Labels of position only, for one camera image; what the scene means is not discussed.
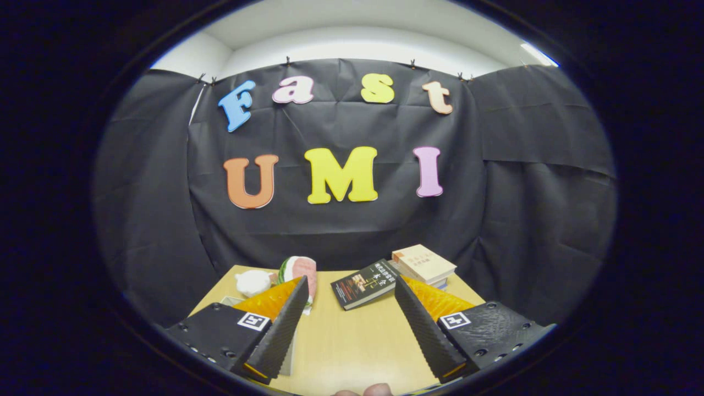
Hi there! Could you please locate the ceiling light panel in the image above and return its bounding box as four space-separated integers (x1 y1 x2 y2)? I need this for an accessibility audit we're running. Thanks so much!
520 43 559 68

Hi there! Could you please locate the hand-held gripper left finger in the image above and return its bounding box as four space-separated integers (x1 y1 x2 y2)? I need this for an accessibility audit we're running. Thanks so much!
165 275 310 386

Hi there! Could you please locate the white plush toy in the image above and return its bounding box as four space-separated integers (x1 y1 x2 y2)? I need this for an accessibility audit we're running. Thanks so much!
235 269 274 298

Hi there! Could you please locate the grey beige fabric storage box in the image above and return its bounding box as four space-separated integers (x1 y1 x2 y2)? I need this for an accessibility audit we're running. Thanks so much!
220 296 298 377

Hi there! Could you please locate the watermelon slice plush toy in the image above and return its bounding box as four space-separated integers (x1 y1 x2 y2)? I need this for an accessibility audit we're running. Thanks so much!
277 256 318 309

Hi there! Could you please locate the beige cover book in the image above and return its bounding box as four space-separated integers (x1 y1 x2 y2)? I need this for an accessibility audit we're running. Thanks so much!
392 244 458 285

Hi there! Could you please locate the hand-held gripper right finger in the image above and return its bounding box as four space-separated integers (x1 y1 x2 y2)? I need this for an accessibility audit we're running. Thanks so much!
394 275 556 384

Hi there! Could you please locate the black cover book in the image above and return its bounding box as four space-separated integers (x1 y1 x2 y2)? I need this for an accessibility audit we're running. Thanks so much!
331 258 401 311

